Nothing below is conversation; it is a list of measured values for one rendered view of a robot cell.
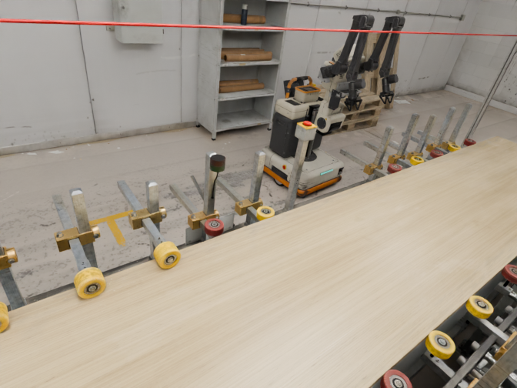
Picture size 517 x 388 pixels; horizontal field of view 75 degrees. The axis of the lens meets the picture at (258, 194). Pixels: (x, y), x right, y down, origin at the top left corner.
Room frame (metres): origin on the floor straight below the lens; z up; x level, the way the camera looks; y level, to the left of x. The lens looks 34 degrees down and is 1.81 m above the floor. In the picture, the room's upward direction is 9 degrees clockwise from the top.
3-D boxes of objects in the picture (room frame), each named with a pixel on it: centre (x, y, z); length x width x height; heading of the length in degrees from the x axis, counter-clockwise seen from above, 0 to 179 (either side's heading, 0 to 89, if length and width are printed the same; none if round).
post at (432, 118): (2.33, -1.12, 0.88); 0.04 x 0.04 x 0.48; 41
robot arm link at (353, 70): (2.65, -0.56, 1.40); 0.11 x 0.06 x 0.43; 135
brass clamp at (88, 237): (0.85, 0.60, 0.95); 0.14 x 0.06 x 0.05; 131
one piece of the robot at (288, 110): (3.19, -0.32, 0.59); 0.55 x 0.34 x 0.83; 135
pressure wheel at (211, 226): (1.08, 0.16, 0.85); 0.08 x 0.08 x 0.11
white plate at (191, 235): (1.23, 0.20, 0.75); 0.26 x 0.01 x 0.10; 131
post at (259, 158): (1.35, 0.02, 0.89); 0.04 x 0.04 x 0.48; 41
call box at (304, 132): (1.52, -0.18, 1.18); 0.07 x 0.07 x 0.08; 41
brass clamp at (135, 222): (1.01, 0.41, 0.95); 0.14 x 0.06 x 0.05; 131
